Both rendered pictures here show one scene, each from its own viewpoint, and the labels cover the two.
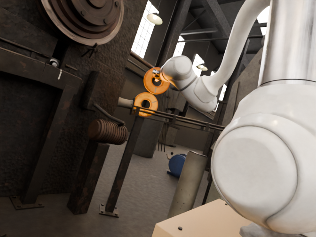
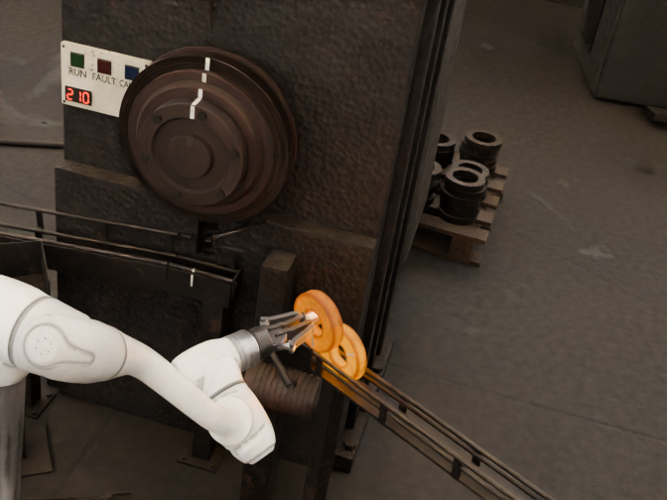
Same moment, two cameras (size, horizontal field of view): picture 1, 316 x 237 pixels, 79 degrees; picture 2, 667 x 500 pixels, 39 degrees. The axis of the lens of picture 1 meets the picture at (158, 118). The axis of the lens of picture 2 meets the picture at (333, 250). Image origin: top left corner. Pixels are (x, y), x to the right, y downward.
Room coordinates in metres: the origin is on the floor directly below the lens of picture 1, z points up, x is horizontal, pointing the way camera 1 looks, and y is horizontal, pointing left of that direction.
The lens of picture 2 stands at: (0.21, -1.52, 2.22)
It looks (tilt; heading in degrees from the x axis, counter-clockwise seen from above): 32 degrees down; 60
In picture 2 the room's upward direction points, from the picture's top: 9 degrees clockwise
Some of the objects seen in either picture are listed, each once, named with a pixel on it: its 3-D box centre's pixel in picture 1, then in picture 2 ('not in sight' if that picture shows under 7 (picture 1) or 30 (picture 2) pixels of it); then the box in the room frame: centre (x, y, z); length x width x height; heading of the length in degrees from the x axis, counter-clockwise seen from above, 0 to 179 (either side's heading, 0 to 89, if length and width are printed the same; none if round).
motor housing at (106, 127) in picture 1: (97, 164); (276, 441); (1.16, 0.25, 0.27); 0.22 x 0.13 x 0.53; 140
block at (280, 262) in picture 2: (93, 90); (276, 293); (1.19, 0.43, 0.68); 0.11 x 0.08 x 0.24; 50
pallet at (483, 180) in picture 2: not in sight; (381, 156); (2.42, 1.94, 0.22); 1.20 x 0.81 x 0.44; 138
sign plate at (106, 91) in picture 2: not in sight; (105, 82); (0.81, 0.87, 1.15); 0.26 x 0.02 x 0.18; 140
